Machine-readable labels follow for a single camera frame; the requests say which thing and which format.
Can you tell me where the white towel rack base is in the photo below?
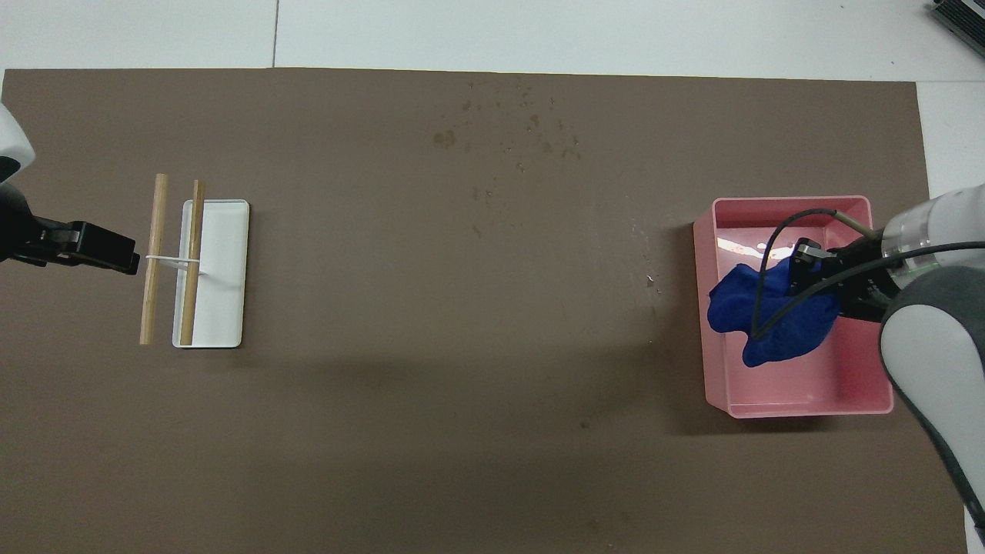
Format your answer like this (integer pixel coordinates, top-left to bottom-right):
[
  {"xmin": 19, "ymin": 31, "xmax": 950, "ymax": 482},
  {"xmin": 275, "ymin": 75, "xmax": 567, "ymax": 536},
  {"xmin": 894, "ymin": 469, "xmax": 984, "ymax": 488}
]
[{"xmin": 172, "ymin": 199, "xmax": 250, "ymax": 349}]

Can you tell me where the grey striped device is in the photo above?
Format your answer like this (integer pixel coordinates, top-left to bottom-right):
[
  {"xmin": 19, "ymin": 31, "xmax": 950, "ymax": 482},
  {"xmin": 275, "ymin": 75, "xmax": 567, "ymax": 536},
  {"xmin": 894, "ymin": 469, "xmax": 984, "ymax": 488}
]
[{"xmin": 931, "ymin": 0, "xmax": 985, "ymax": 44}]

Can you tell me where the blue towel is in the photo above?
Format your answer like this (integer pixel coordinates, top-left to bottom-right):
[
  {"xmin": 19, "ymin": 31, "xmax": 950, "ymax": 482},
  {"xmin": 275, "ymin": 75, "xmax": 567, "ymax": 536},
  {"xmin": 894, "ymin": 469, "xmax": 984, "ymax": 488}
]
[{"xmin": 707, "ymin": 258, "xmax": 843, "ymax": 368}]

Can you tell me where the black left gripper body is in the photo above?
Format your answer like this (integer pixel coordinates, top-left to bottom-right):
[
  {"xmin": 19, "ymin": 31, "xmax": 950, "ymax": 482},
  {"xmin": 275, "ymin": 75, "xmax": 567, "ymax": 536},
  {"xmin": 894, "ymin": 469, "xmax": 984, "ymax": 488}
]
[{"xmin": 0, "ymin": 181, "xmax": 82, "ymax": 268}]

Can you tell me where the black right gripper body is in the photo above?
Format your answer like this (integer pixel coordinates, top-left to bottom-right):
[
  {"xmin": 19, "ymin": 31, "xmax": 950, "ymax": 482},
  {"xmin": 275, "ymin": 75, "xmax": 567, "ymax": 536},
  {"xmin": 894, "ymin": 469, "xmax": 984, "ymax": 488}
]
[{"xmin": 823, "ymin": 235, "xmax": 903, "ymax": 324}]

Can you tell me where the brown table mat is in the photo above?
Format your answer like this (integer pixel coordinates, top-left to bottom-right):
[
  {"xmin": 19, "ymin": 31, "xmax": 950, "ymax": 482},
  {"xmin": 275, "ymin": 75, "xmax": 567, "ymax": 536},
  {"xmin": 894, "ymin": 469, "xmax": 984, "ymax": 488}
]
[{"xmin": 0, "ymin": 68, "xmax": 969, "ymax": 554}]

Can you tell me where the pink plastic bin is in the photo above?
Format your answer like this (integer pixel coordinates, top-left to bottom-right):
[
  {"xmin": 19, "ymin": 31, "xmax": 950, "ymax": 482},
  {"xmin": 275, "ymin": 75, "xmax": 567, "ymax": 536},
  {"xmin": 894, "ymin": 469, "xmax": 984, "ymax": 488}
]
[{"xmin": 693, "ymin": 195, "xmax": 895, "ymax": 419}]

